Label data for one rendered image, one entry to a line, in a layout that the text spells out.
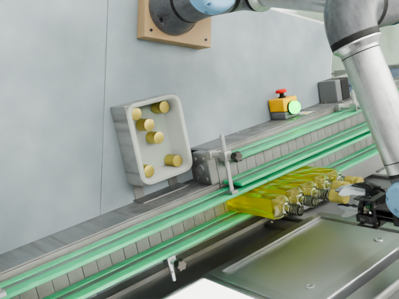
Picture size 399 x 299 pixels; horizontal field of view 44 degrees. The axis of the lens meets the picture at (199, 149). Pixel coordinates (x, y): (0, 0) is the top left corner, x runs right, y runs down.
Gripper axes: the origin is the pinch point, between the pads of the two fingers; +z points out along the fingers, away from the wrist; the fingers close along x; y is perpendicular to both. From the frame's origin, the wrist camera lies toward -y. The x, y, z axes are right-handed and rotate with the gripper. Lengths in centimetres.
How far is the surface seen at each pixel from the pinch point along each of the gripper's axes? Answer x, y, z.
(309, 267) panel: 12.5, 16.6, -0.1
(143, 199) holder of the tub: -7, 35, 41
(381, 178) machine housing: 17, -58, 26
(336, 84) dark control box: -21, -51, 35
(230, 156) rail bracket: -15.2, 17.8, 20.2
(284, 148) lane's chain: -7.8, -14.0, 30.6
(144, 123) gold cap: -28, 31, 38
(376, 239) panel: 12.2, -3.5, -6.2
